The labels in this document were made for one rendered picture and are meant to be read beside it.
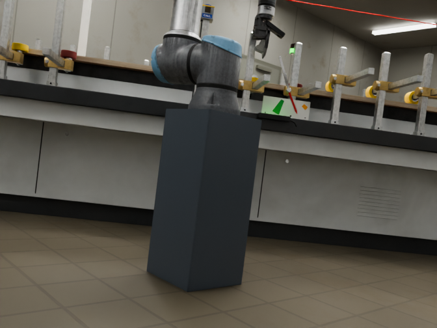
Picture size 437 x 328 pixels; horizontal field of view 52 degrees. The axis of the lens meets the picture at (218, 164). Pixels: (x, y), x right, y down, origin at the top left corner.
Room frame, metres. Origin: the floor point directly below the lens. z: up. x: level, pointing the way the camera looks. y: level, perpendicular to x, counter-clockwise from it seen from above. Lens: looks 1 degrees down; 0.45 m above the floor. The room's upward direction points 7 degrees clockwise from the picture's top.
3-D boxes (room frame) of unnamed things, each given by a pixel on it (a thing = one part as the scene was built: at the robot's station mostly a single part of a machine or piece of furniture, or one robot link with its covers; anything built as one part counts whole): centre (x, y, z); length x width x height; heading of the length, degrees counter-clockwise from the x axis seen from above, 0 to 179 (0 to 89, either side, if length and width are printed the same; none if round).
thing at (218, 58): (1.62, 0.05, 0.79); 0.17 x 0.15 x 0.18; 61
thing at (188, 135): (1.61, 0.04, 0.30); 0.25 x 0.25 x 0.60; 42
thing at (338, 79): (2.44, -0.62, 0.94); 0.13 x 0.06 x 0.05; 97
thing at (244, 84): (2.39, -0.12, 0.84); 0.13 x 0.06 x 0.05; 97
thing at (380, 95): (2.47, -0.85, 0.89); 0.03 x 0.03 x 0.48; 7
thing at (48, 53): (2.18, 0.84, 0.82); 0.43 x 0.03 x 0.04; 7
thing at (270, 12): (2.31, -0.15, 1.21); 0.10 x 0.09 x 0.05; 7
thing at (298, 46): (2.41, -0.35, 0.87); 0.03 x 0.03 x 0.48; 7
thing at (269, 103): (2.38, -0.32, 0.75); 0.26 x 0.01 x 0.10; 97
